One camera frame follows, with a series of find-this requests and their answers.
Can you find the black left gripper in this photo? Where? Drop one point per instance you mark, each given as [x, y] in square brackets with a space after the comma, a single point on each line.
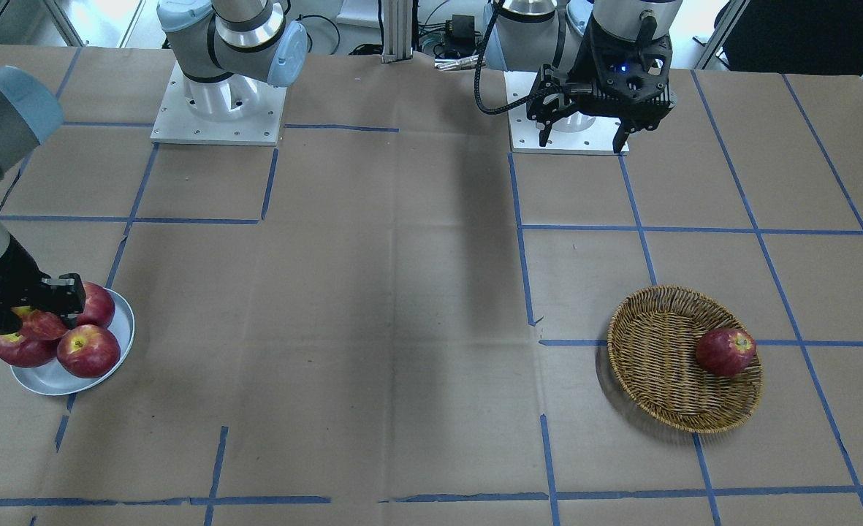
[589, 67]

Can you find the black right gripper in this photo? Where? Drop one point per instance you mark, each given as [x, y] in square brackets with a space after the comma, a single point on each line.
[6, 281]

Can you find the striped red yellow apple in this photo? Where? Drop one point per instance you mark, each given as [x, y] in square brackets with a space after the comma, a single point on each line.
[37, 324]

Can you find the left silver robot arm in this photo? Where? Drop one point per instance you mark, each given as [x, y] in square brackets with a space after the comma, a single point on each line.
[523, 35]

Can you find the red apple on plate back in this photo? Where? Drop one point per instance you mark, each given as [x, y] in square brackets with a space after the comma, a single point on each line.
[99, 307]

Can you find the red apple on plate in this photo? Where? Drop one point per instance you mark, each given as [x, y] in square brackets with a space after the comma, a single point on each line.
[99, 307]
[88, 351]
[19, 351]

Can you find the red apple on plate front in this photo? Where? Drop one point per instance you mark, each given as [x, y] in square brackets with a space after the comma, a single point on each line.
[88, 351]

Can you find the light blue plate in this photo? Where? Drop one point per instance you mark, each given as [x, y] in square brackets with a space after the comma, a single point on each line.
[52, 379]

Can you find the wicker basket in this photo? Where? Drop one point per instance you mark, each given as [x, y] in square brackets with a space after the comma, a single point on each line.
[651, 346]

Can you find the dark red apple in basket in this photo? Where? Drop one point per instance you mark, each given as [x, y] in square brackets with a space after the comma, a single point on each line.
[725, 351]

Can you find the black power adapter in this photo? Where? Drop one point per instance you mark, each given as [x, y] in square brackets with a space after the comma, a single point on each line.
[461, 29]

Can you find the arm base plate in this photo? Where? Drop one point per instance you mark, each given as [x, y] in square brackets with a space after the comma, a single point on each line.
[234, 111]
[575, 134]

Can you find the aluminium frame post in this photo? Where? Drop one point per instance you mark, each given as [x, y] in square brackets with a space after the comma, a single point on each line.
[397, 27]

